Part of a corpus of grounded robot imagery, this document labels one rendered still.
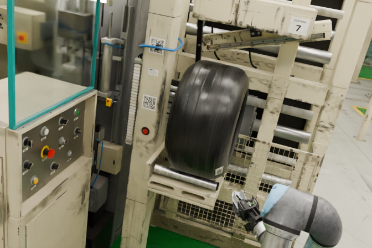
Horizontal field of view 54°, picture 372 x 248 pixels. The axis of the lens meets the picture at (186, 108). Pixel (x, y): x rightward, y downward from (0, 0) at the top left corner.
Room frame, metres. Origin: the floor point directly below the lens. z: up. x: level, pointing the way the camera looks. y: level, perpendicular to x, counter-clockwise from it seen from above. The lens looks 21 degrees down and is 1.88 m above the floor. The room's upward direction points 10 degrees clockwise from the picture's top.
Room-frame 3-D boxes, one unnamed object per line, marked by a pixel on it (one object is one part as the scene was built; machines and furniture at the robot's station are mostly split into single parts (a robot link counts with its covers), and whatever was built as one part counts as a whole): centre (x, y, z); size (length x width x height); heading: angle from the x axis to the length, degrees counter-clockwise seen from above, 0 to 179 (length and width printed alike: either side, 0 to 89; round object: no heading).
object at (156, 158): (1.77, 0.09, 0.90); 0.40 x 0.03 x 0.10; 167
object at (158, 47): (1.77, 0.17, 1.51); 0.19 x 0.19 x 0.06; 77
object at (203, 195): (1.59, -0.05, 0.83); 0.36 x 0.09 x 0.06; 77
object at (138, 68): (1.75, 0.26, 1.19); 0.05 x 0.04 x 0.48; 167
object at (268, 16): (1.99, -0.27, 1.71); 0.61 x 0.25 x 0.15; 77
